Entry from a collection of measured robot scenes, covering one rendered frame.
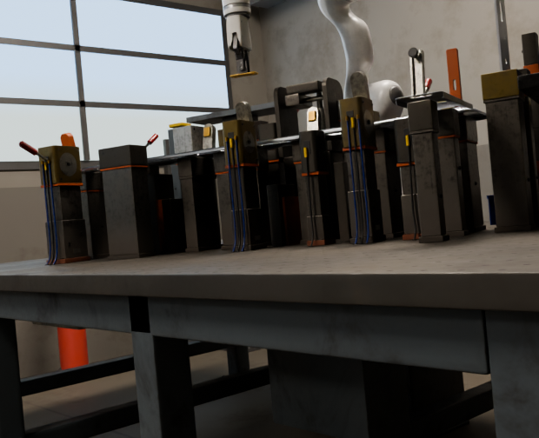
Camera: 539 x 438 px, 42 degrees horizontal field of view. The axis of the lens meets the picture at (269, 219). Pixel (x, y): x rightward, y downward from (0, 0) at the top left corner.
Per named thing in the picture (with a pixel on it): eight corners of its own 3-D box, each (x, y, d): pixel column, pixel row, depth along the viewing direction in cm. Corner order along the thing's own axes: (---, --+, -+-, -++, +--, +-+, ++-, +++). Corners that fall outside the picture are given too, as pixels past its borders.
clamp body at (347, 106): (344, 247, 166) (330, 98, 166) (362, 243, 176) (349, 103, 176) (370, 245, 162) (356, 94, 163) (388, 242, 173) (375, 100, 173)
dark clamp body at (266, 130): (266, 245, 225) (256, 125, 225) (283, 242, 236) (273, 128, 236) (286, 243, 222) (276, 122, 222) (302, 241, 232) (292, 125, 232)
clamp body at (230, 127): (225, 254, 185) (213, 122, 185) (248, 250, 195) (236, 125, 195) (246, 253, 182) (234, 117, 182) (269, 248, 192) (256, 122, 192)
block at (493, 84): (494, 232, 160) (480, 74, 160) (501, 230, 167) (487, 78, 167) (531, 230, 156) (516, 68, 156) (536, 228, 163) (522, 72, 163)
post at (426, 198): (419, 242, 144) (406, 102, 144) (426, 241, 148) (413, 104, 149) (443, 242, 142) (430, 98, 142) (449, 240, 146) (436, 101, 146)
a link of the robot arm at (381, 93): (379, 151, 257) (370, 86, 256) (417, 145, 242) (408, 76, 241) (355, 155, 250) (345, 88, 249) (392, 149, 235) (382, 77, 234)
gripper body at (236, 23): (231, 20, 222) (235, 55, 223) (220, 12, 213) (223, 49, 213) (254, 16, 220) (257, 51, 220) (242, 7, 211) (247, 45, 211)
